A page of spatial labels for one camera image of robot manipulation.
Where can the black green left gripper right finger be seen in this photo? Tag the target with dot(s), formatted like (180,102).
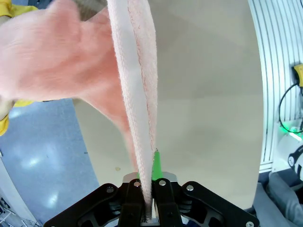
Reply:
(165,203)

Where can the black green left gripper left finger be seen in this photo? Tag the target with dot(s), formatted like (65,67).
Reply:
(132,203)

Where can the pink terry towel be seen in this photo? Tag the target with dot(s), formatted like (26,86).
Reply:
(47,59)

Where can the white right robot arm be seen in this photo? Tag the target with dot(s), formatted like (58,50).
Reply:
(284,146)

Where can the person's right forearm yellow sleeve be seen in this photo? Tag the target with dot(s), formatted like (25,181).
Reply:
(3,127)

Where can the person's left forearm yellow sleeve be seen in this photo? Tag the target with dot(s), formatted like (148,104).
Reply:
(14,9)

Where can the person's right hand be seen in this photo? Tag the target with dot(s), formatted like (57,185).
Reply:
(4,108)

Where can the grey fabric cover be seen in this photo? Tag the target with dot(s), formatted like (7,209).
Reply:
(284,203)

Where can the aluminium profile frame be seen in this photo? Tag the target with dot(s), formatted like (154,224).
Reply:
(272,71)

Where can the yellow box on frame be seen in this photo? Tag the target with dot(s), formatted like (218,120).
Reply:
(298,75)

